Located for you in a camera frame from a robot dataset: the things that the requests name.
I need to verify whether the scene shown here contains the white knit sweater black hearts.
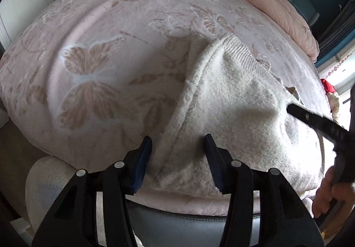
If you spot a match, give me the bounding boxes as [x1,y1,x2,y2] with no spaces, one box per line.
[150,34,324,197]

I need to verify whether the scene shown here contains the person's right hand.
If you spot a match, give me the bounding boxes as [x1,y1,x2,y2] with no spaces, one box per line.
[312,166,354,220]

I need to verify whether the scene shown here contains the white blanket on window seat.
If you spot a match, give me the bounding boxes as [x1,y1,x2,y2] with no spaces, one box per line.
[326,92,340,124]

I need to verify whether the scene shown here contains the red cloth on window seat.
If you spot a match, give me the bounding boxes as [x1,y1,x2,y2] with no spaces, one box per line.
[321,79,336,93]

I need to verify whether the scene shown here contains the person's leg in fleece trousers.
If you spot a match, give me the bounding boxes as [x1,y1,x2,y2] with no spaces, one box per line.
[25,156,76,231]

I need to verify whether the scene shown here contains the pink butterfly pattern bed blanket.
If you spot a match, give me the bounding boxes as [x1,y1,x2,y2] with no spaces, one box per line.
[1,0,330,216]

